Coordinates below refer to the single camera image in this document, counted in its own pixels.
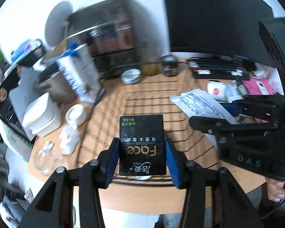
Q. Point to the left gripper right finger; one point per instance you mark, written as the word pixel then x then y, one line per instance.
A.
pixel 176 162

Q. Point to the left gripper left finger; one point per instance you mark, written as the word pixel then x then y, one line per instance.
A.
pixel 108 160

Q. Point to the black Face tissue pack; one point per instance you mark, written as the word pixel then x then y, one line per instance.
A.
pixel 142 150

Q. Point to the person's right hand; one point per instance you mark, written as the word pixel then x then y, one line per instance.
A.
pixel 275 190

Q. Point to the crumpled white tissue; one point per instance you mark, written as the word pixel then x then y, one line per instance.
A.
pixel 69 137

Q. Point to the white remote control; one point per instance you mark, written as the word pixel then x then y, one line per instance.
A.
pixel 262 88

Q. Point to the empty clear glass jar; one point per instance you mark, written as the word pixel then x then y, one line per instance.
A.
pixel 45 159

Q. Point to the large white printed bag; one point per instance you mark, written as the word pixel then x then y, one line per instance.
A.
pixel 198 103

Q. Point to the pink desk mat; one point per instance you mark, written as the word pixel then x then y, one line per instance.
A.
pixel 256 86

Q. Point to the white lidded container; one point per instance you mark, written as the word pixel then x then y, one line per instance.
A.
pixel 42 116

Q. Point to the white sachet red logo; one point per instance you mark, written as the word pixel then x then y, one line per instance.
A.
pixel 217 90

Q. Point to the small white ceramic bowl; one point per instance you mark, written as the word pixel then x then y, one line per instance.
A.
pixel 131 76

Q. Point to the grey woven basket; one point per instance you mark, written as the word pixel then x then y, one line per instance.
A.
pixel 51 80

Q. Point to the dark glass jar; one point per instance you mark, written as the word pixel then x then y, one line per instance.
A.
pixel 169 65

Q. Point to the black mechanical keyboard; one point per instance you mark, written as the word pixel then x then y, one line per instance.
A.
pixel 215 68

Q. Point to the blue white coconut water carton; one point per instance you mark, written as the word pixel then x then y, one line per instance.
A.
pixel 79 69

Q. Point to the glass cup yellow contents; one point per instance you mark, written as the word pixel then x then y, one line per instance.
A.
pixel 150 57

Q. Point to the round grey fan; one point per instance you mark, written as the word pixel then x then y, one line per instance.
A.
pixel 57 23

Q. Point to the curved black monitor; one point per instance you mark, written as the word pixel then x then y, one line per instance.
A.
pixel 219 27

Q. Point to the black wire basket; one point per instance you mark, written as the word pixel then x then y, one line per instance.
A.
pixel 149 97

